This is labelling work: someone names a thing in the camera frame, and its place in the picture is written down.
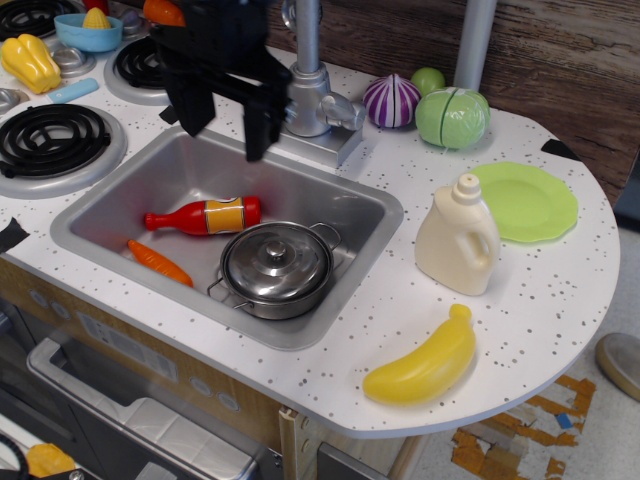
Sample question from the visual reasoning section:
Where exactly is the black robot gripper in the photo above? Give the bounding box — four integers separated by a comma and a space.
151, 1, 291, 162

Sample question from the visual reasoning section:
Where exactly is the yellow toy banana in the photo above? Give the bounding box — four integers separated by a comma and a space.
363, 304, 476, 405

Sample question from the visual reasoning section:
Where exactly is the light green plastic plate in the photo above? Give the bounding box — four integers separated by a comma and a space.
471, 162, 578, 243

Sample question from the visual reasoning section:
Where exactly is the black tape patch near burner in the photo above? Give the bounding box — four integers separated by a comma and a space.
159, 105, 179, 125

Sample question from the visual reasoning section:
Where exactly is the silver toy faucet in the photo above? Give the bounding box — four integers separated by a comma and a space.
279, 1, 366, 168

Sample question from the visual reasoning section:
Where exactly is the back right stove burner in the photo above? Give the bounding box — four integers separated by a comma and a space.
103, 36, 170, 106

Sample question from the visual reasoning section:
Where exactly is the red toy ketchup bottle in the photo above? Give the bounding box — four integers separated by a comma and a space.
144, 196, 262, 236

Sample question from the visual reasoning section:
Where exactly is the orange toy carrot at back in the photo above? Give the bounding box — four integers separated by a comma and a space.
143, 0, 186, 27

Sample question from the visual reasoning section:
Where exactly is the yellow toy corn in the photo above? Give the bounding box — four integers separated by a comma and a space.
82, 7, 111, 30

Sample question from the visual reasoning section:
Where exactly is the red toy item at back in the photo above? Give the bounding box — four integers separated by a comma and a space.
82, 0, 110, 16

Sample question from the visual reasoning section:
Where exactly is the purple toy onion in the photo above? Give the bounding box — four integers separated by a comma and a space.
363, 74, 421, 128

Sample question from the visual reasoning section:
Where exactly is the orange toy carrot in sink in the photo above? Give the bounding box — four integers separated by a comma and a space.
127, 240, 194, 288

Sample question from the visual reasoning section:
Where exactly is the stainless steel lidded pot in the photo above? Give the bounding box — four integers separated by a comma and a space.
207, 221, 342, 320

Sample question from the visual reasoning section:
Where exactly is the light blue plastic bowl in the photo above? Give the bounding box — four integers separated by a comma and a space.
54, 14, 123, 53

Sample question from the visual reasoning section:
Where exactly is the small green toy ball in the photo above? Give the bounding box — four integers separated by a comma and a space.
410, 67, 446, 97

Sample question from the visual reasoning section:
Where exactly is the yellow toy bell pepper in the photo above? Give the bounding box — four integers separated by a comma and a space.
1, 34, 61, 94

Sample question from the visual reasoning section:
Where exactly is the silver stove knob at edge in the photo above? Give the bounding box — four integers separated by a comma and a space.
0, 88, 30, 116

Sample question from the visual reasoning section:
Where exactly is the green toy cabbage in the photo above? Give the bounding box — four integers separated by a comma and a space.
415, 87, 491, 150

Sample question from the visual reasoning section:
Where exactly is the back left stove burner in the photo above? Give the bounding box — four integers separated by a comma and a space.
0, 0, 86, 41

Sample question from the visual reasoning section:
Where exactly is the black tape patch left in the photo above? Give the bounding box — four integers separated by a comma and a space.
0, 217, 30, 253

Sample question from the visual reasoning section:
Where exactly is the cream toy detergent bottle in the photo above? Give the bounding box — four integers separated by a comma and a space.
414, 173, 500, 296

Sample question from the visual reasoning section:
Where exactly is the grey vertical pole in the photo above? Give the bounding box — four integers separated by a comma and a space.
453, 0, 497, 90

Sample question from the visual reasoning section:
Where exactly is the black tape patch right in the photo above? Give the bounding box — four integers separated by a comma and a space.
541, 139, 580, 161

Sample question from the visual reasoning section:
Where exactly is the yellow object at bottom left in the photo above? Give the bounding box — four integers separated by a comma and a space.
26, 443, 76, 478

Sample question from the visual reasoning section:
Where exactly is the round metal stand base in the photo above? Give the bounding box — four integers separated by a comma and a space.
595, 333, 639, 401

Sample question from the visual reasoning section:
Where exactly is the light blue toy utensil handle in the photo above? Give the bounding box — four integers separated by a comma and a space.
46, 78, 99, 104

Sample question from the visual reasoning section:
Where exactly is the oven door with handle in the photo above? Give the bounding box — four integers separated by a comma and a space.
27, 339, 260, 479

